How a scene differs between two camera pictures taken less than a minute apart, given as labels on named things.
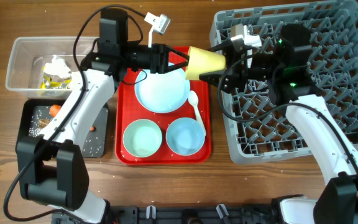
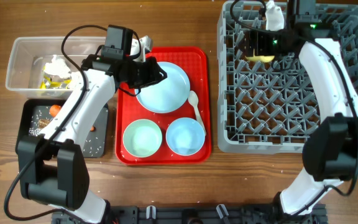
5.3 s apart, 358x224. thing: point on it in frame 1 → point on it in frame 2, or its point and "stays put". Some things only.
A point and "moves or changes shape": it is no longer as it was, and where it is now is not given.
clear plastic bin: [42, 66] stays put
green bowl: [142, 137] stays put
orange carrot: [55, 109] stays put
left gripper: [160, 58] → [150, 73]
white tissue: [57, 66] stays put
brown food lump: [43, 123] stays put
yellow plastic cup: [201, 61] moves or changes shape
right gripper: [238, 72] → [255, 40]
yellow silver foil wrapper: [55, 81] stays put
